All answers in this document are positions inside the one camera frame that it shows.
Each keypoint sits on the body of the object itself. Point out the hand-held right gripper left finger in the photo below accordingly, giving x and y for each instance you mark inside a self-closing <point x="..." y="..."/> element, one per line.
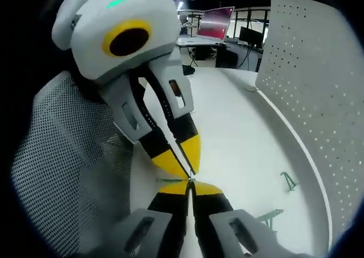
<point x="153" y="229"/>

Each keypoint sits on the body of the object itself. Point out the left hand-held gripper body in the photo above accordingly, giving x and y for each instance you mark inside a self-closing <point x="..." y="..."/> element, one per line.
<point x="94" y="16"/>

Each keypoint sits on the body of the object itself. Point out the laptop with red screen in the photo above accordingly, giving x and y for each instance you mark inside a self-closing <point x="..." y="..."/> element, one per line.
<point x="214" y="22"/>

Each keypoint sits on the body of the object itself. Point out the black computer tower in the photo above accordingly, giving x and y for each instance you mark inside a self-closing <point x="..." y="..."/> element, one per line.
<point x="226" y="57"/>

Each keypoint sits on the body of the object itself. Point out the white perforated mounting plate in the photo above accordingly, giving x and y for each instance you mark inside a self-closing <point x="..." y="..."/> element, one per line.
<point x="310" y="84"/>

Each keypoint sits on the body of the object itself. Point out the grey mesh office chair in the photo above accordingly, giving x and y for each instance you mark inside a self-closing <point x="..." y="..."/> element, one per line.
<point x="62" y="161"/>

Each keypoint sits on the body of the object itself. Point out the black monitor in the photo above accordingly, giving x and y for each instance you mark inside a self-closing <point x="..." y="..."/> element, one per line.
<point x="251" y="36"/>

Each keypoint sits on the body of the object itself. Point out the green hook assembly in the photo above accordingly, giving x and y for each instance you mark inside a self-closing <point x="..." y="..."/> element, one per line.
<point x="290" y="182"/>
<point x="170" y="180"/>
<point x="270" y="218"/>

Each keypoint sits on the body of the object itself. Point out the white laptop desk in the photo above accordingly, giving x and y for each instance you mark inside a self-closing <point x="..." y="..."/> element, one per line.
<point x="196" y="43"/>

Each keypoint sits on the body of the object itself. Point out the small black object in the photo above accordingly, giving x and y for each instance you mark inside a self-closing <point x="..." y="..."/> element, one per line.
<point x="188" y="70"/>

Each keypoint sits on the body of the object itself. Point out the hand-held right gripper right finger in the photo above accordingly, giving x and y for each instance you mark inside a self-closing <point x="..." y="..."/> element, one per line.
<point x="227" y="232"/>

